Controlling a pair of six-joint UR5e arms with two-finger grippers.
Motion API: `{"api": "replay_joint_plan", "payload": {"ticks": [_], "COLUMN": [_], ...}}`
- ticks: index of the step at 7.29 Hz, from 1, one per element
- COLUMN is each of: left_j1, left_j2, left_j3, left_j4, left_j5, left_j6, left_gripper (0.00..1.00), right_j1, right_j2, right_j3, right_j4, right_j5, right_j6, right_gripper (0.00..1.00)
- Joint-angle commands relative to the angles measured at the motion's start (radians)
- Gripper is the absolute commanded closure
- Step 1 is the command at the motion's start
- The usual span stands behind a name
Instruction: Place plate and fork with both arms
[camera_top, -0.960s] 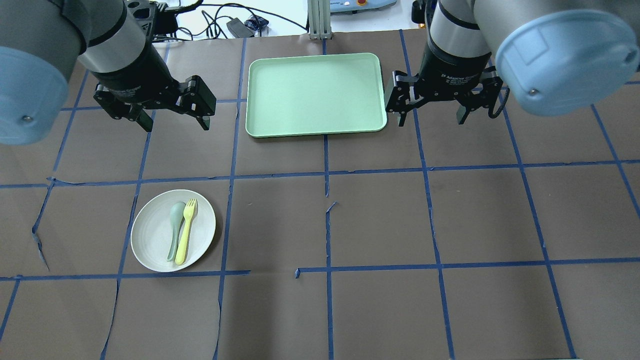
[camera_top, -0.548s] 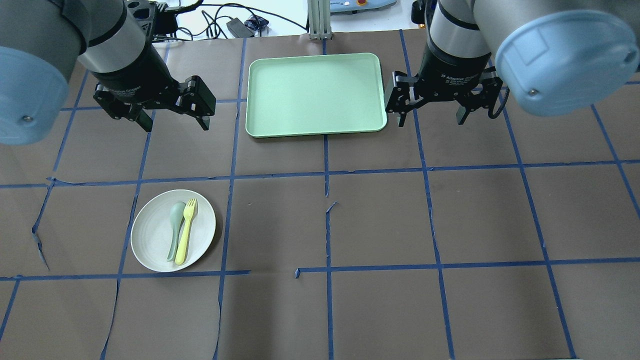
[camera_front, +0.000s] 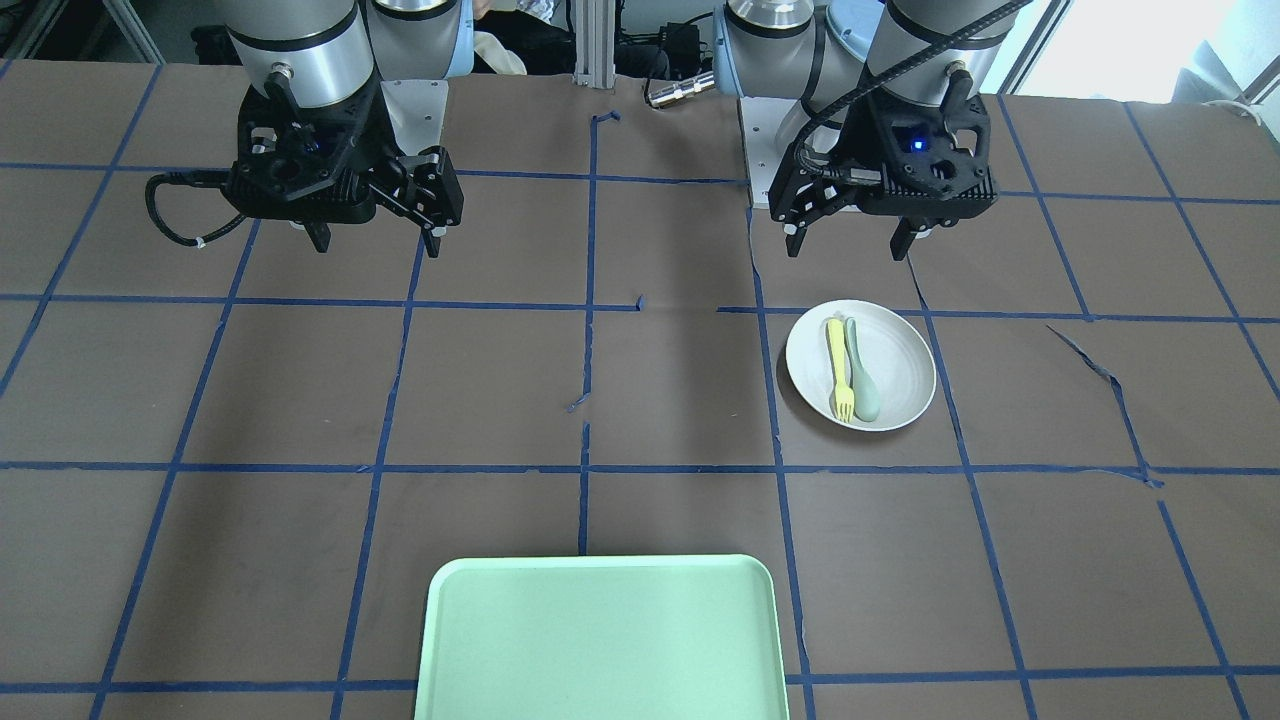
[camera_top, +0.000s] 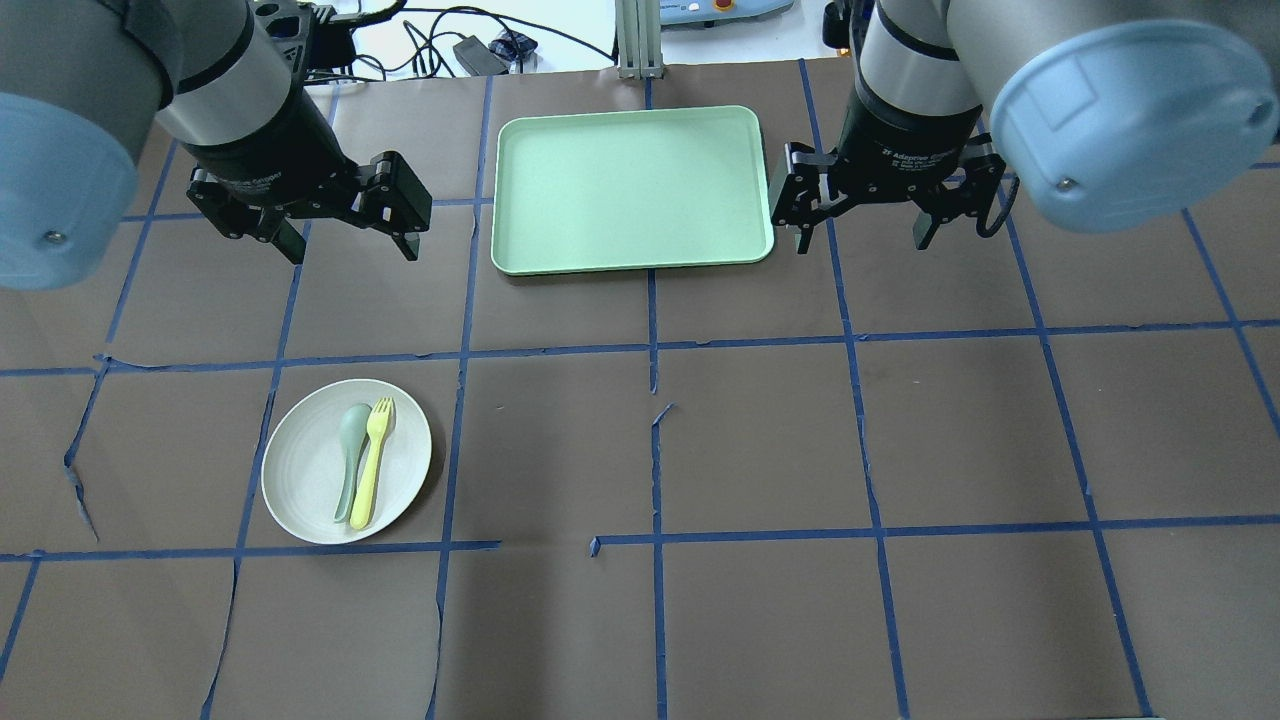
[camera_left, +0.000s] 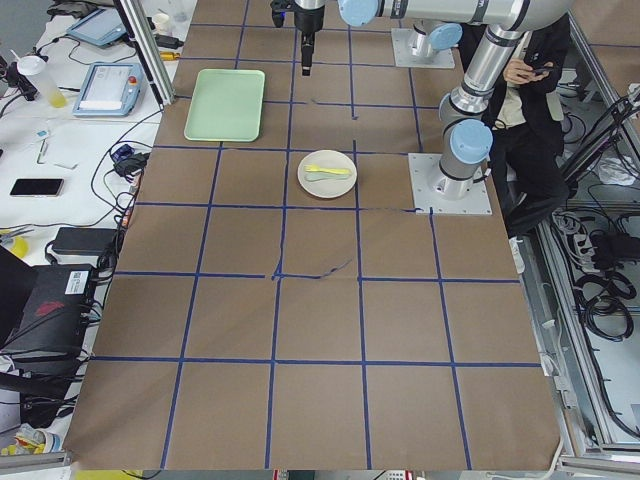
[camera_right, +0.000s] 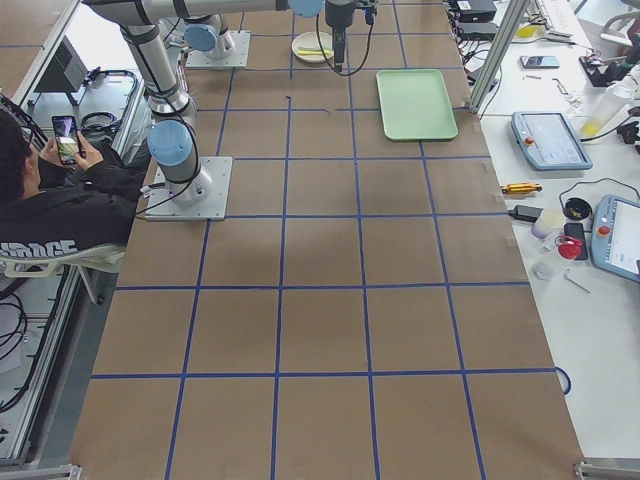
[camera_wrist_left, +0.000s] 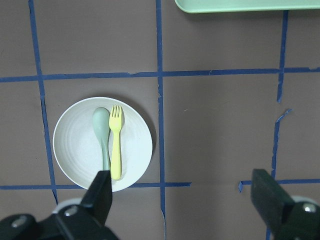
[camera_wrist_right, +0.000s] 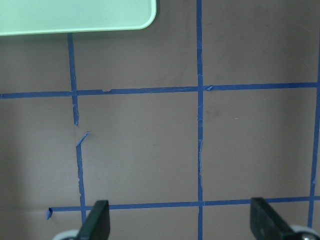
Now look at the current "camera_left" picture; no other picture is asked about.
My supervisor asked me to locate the white round plate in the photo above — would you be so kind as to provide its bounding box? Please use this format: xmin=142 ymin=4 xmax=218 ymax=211
xmin=297 ymin=150 xmax=358 ymax=199

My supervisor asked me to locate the blue teach pendant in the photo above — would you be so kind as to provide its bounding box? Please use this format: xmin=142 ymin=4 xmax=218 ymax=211
xmin=72 ymin=62 xmax=144 ymax=117
xmin=66 ymin=8 xmax=126 ymax=47

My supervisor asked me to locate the blue teach pendant near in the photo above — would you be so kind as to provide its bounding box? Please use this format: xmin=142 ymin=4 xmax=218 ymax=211
xmin=72 ymin=62 xmax=144 ymax=117

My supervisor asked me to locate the blue teach pendant far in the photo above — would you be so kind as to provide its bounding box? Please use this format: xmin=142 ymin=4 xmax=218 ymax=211
xmin=66 ymin=8 xmax=126 ymax=47

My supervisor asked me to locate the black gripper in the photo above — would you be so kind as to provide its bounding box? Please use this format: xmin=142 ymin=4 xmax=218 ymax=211
xmin=293 ymin=0 xmax=324 ymax=76

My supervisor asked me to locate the black smartphone on table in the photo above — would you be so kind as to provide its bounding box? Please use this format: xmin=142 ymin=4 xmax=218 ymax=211
xmin=10 ymin=178 xmax=64 ymax=197

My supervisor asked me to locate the black power adapter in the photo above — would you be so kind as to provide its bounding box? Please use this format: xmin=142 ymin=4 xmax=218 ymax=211
xmin=51 ymin=227 xmax=116 ymax=256

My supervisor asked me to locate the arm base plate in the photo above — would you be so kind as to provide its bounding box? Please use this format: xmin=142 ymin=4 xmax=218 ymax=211
xmin=391 ymin=28 xmax=455 ymax=69
xmin=408 ymin=153 xmax=492 ymax=216

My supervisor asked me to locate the clear bottle yellow liquid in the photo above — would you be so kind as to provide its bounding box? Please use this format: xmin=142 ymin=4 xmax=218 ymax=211
xmin=17 ymin=55 xmax=67 ymax=108

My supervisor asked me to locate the yellow plastic fork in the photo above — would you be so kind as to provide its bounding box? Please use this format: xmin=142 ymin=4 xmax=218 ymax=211
xmin=304 ymin=164 xmax=352 ymax=176

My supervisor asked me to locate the seated person in black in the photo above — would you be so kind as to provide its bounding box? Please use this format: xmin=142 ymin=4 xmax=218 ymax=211
xmin=490 ymin=15 xmax=570 ymax=274

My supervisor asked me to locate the light green tray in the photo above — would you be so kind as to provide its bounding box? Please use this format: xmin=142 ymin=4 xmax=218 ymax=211
xmin=184 ymin=69 xmax=266 ymax=142

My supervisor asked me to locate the black computer box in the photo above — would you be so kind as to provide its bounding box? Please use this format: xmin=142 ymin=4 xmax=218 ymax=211
xmin=1 ymin=248 xmax=97 ymax=399

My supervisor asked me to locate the phone in person's hands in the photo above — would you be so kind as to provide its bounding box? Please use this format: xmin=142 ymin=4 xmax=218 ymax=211
xmin=529 ymin=65 xmax=554 ymax=76

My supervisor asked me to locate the aluminium frame post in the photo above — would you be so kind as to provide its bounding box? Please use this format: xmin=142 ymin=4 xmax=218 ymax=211
xmin=113 ymin=0 xmax=175 ymax=108

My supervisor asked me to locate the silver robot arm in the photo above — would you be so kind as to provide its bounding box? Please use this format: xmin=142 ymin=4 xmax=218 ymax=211
xmin=271 ymin=1 xmax=462 ymax=76
xmin=338 ymin=0 xmax=572 ymax=200

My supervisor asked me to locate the light green plastic spoon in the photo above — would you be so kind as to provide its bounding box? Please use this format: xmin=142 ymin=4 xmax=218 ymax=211
xmin=304 ymin=172 xmax=341 ymax=182

